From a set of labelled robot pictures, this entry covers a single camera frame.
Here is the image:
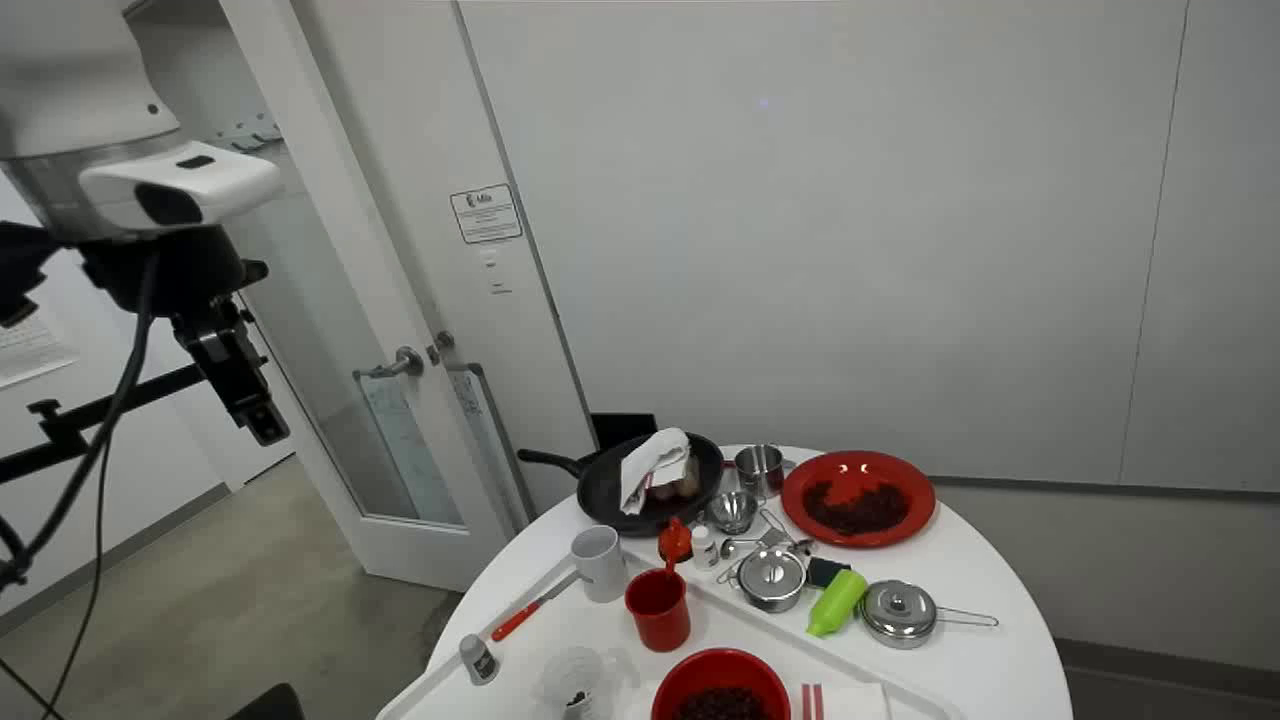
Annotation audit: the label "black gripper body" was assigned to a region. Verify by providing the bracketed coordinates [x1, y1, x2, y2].
[74, 225, 271, 354]

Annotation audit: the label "red bowl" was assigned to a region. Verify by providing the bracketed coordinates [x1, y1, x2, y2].
[648, 645, 794, 720]

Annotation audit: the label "dark beans in bowl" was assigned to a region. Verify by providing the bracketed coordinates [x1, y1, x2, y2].
[672, 685, 774, 720]

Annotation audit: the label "white framed glass door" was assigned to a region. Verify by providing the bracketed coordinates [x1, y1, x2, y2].
[123, 0, 596, 592]

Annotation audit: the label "white door sign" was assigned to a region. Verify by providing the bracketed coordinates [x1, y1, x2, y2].
[443, 181, 528, 247]

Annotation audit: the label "black chair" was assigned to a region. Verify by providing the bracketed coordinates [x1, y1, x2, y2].
[222, 682, 308, 720]

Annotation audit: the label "small grey shaker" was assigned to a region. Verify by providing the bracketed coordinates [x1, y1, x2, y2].
[455, 634, 504, 688]

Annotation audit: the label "black frying pan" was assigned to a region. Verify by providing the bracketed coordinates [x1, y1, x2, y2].
[517, 430, 728, 544]

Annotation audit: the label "black box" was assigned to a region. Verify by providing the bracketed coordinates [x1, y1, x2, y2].
[587, 409, 661, 456]

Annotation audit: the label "white mug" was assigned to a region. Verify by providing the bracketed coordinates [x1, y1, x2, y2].
[568, 526, 631, 610]

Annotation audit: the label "white cloth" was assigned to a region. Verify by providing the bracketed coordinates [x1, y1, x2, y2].
[617, 426, 694, 520]

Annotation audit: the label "small red scoop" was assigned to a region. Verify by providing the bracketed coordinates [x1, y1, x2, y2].
[656, 517, 698, 567]

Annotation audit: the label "red plastic cup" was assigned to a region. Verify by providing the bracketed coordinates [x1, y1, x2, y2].
[618, 567, 694, 658]

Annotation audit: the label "small steel pot with lid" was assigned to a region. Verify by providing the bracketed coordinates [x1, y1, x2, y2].
[705, 485, 760, 540]

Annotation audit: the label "small steel cup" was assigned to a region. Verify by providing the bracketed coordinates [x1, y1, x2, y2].
[730, 440, 786, 500]

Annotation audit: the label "red plate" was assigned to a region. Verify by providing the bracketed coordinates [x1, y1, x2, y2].
[774, 448, 941, 554]

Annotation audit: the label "small black block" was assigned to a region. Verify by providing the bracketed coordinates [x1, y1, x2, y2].
[803, 554, 851, 592]

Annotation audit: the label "dark beans on plate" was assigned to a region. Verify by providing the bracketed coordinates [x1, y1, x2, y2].
[800, 476, 916, 540]

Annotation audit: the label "green plastic bottle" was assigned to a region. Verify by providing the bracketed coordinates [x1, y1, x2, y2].
[803, 567, 871, 639]

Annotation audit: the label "metal door handle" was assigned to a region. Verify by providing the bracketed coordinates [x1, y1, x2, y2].
[348, 343, 432, 387]

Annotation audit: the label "red handled spatula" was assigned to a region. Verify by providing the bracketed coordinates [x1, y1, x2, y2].
[484, 555, 583, 649]

